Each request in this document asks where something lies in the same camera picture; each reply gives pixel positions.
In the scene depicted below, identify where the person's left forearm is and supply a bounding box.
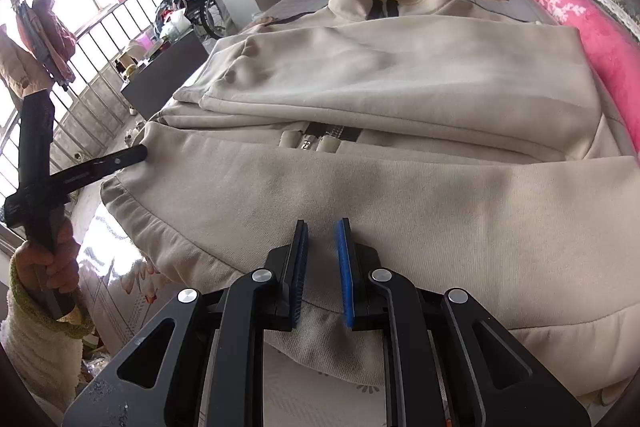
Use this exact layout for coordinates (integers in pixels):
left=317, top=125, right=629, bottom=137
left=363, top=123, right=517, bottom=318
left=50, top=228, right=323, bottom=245
left=0, top=252, right=93, bottom=413

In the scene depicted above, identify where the dark hanging garment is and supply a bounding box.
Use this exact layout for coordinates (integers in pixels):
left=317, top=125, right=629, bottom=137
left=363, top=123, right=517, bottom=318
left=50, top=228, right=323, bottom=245
left=15, top=0, right=78, bottom=82

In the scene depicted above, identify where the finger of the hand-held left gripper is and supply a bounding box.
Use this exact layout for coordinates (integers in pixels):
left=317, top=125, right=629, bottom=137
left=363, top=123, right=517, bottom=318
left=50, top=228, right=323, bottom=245
left=50, top=144, right=148, bottom=202

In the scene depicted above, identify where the pink floral blanket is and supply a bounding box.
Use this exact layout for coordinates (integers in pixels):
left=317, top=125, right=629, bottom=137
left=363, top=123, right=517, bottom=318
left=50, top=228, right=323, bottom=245
left=529, top=0, right=640, bottom=152

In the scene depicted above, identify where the grey cabinet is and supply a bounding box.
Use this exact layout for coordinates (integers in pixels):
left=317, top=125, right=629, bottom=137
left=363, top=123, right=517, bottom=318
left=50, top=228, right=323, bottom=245
left=121, top=29, right=208, bottom=120

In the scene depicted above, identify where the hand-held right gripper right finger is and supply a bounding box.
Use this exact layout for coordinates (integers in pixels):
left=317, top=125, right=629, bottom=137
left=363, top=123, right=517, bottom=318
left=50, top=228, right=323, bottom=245
left=334, top=217, right=591, bottom=427

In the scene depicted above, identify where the person's left hand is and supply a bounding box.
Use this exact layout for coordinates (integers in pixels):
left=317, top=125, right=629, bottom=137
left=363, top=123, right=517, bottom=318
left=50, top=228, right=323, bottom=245
left=12, top=219, right=83, bottom=323

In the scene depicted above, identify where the cream zip jacket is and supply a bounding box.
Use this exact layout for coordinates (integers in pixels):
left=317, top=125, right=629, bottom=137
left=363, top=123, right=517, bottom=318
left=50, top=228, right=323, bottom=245
left=100, top=0, right=640, bottom=403

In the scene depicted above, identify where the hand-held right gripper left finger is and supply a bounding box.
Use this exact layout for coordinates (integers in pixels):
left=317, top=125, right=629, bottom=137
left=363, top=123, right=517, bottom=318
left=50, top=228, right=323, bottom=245
left=62, top=219, right=311, bottom=427

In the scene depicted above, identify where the pile of colourful clothes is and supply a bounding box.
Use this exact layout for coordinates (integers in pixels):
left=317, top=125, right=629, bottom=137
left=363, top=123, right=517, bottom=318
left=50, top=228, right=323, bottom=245
left=152, top=0, right=206, bottom=32

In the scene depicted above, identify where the wheelchair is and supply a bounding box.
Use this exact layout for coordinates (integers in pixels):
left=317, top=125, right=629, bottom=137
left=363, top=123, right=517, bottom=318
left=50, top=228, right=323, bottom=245
left=180, top=0, right=226, bottom=40

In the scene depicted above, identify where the metal window railing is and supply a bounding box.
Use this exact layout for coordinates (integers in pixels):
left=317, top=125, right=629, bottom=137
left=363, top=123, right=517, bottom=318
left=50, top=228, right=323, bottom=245
left=0, top=0, right=186, bottom=218

